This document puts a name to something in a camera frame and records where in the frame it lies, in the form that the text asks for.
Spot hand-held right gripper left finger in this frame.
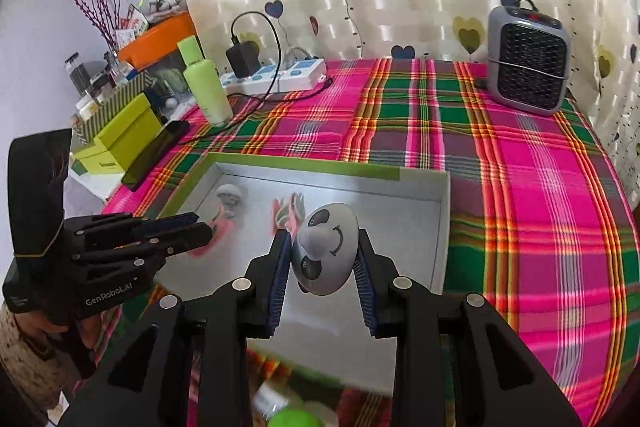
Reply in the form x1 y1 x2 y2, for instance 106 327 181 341
60 229 293 427

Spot green and white cardboard box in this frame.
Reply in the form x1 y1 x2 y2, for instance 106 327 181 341
145 152 451 395

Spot pink plastic clip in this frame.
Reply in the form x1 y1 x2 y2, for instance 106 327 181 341
197 184 246 258
272 192 307 232

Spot colourful paper packets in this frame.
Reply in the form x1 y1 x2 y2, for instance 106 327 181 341
115 4 151 50

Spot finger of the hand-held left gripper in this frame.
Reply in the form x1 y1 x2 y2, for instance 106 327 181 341
75 222 216 269
72 211 201 240

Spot black charging cable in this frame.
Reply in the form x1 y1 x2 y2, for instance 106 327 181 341
172 11 333 142

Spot black power adapter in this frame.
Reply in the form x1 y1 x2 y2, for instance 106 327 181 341
226 44 261 78

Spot white panda toy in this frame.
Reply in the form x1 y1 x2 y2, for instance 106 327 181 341
291 203 360 297

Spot orange plastic container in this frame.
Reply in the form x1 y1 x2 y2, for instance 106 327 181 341
118 12 198 70

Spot grey space heater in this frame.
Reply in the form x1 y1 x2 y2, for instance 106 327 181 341
486 4 571 116

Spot white power strip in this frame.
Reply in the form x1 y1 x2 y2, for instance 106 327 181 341
220 58 327 96

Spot light green lotion bottle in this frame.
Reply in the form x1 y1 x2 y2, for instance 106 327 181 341
177 35 234 126

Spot person's left forearm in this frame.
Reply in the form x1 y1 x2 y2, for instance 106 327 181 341
0 302 96 413

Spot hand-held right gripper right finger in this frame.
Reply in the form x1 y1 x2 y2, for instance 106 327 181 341
352 229 583 427

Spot black smartphone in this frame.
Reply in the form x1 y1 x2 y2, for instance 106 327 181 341
121 120 190 192

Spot lime green gift box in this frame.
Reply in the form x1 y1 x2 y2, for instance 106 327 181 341
92 95 163 160
70 142 132 178

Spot clear jar with black lid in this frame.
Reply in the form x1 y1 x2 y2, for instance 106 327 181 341
65 53 90 95

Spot pink green plaid tablecloth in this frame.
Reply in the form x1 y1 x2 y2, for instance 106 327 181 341
65 57 640 427

